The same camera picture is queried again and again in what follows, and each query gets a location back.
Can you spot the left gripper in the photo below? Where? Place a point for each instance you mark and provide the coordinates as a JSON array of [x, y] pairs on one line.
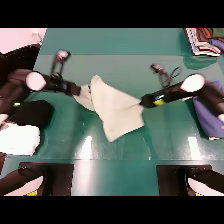
[[72, 89]]

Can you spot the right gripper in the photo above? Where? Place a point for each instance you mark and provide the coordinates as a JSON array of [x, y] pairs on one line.
[[147, 100]]

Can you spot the white garment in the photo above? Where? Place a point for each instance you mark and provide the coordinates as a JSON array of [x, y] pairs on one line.
[[115, 106], [18, 140]]

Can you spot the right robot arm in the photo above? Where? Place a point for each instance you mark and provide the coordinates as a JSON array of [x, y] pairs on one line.
[[203, 91]]

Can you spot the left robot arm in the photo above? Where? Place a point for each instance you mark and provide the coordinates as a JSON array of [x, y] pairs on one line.
[[15, 88]]

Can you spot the black garment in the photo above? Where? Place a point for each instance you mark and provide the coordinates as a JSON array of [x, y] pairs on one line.
[[20, 58], [33, 113]]

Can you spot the purple garment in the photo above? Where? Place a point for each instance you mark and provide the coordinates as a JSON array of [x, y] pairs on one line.
[[208, 120]]

